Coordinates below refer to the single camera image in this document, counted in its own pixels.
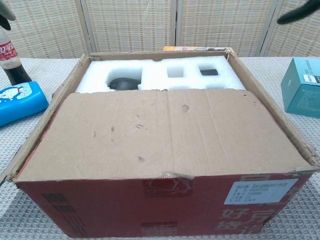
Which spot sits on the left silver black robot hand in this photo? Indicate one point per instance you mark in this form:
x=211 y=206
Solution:
x=6 y=10

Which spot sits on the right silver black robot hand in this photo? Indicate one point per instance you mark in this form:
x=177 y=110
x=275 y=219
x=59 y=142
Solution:
x=302 y=10

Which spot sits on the red cardboard shipping box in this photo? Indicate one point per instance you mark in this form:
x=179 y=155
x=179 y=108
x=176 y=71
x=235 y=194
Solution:
x=162 y=130

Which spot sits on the teal product box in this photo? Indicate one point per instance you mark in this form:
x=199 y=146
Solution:
x=302 y=95

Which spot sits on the cola bottle with red label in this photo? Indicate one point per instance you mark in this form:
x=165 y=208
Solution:
x=15 y=70

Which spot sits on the blue cartoon pencil case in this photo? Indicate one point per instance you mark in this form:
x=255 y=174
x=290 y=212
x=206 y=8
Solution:
x=22 y=102

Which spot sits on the black tea cup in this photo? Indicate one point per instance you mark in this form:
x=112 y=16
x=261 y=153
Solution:
x=209 y=72

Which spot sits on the yellow cartoon tissue pack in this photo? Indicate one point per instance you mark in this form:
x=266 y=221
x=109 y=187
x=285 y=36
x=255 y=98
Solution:
x=190 y=48

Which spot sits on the black teapot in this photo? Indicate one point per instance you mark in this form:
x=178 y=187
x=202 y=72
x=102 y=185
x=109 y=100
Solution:
x=123 y=84

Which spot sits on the woven folding screen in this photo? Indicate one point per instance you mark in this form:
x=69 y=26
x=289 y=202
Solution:
x=150 y=22

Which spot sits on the white foam insert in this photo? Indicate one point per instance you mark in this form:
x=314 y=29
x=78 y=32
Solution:
x=155 y=75

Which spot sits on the beige woven tablecloth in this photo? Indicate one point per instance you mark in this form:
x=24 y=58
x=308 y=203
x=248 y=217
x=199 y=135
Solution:
x=25 y=212

